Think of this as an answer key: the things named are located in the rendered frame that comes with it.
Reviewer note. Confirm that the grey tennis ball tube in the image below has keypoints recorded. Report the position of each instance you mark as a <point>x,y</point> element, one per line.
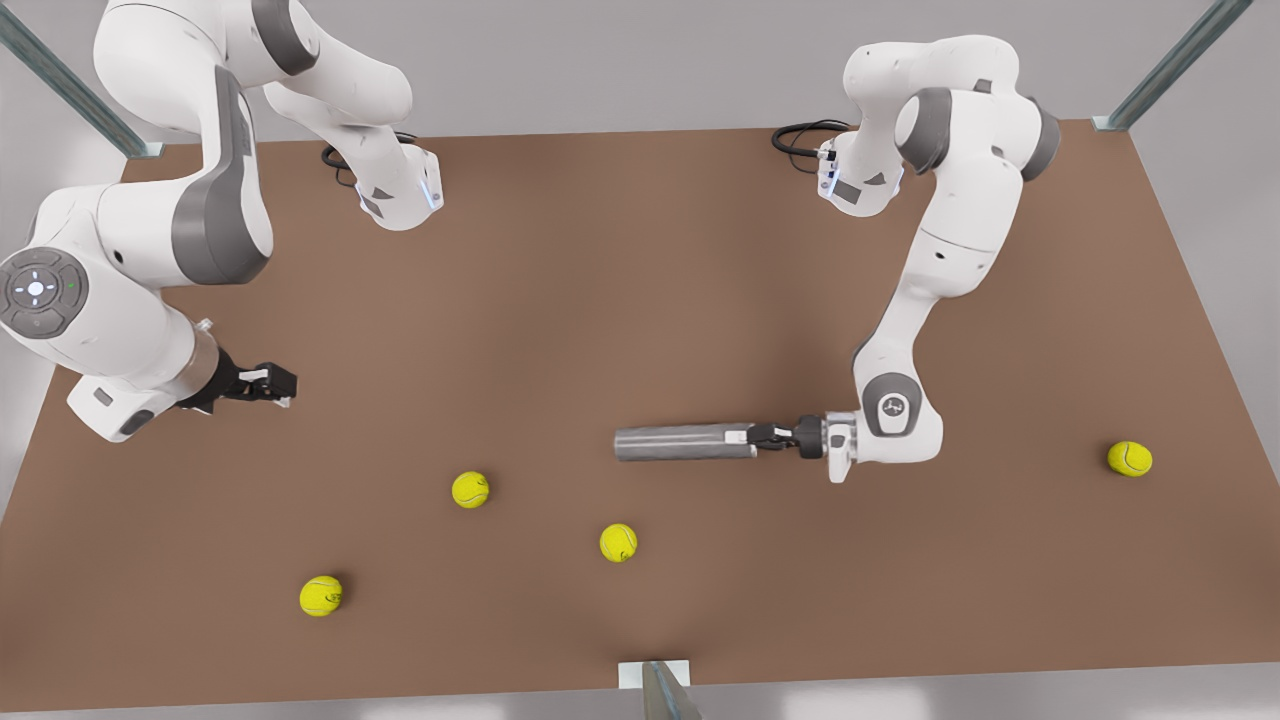
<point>680,442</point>

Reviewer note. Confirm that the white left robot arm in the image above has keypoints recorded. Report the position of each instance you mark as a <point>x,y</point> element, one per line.
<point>960,210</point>

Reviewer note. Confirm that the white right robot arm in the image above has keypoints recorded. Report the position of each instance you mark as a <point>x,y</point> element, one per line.
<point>150,220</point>

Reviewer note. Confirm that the yellow tennis ball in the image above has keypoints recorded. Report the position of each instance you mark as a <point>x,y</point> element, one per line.
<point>470,489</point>
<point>1129,458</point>
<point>618,542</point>
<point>320,595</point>

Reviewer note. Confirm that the silver frame post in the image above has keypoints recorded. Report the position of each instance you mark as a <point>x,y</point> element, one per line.
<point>660,690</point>
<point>1175,60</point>
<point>70,85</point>

